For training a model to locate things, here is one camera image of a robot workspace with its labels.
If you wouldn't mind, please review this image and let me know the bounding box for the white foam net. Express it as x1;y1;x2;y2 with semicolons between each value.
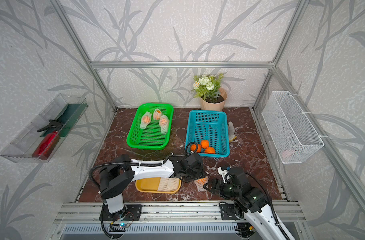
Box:
167;178;181;192
157;178;172;193

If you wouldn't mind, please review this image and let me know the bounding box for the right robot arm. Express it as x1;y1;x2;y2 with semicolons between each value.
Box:
203;167;294;240

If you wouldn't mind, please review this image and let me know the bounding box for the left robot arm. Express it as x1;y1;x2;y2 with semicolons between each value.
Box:
88;150;206;217

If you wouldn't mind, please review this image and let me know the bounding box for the yellow plastic tray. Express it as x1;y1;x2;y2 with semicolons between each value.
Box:
136;178;182;194

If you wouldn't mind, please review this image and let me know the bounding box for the teal plastic basket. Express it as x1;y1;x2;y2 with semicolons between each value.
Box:
185;110;230;158

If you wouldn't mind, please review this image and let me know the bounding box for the green plastic basket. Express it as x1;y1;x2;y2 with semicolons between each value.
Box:
127;103;174;150

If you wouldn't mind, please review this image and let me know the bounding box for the white yellow work glove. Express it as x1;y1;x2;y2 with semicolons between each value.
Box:
228;122;236;142

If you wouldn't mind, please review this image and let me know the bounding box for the potted white flower plant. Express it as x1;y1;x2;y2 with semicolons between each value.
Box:
193;73;227;111

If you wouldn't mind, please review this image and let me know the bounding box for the red black spray bottle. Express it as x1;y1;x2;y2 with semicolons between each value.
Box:
32;120;64;160

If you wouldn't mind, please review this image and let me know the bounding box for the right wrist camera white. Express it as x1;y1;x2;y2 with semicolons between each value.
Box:
217;167;230;184

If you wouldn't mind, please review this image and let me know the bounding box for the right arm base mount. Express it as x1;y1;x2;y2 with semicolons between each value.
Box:
219;202;245;221

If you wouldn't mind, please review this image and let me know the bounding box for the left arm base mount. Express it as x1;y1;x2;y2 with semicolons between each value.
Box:
99;204;142;222

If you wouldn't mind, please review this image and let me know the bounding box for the white wire mesh basket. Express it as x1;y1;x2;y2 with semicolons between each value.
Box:
262;91;324;164

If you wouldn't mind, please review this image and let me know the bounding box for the aluminium front rail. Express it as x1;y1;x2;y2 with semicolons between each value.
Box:
54;201;306;224

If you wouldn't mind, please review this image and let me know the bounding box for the clear plastic wall bin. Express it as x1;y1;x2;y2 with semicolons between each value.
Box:
0;94;88;163

